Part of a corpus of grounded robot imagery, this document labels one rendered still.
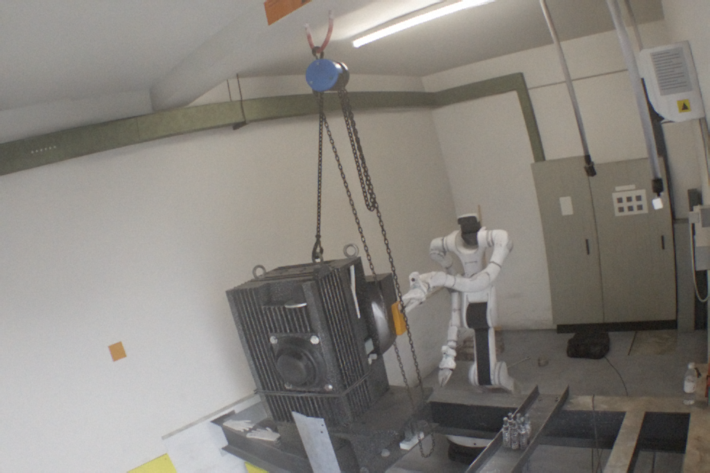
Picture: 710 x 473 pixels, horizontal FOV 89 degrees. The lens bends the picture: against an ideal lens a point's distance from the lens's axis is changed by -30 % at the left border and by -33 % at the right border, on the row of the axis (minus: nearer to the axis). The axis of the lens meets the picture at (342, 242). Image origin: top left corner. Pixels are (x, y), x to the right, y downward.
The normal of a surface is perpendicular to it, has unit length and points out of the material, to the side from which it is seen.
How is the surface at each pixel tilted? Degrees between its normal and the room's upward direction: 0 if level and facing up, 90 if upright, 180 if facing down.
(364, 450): 90
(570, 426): 90
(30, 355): 90
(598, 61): 90
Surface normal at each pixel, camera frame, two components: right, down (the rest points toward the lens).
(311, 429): -0.50, 0.22
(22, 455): 0.71, -0.07
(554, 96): -0.67, 0.25
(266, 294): 0.84, -0.13
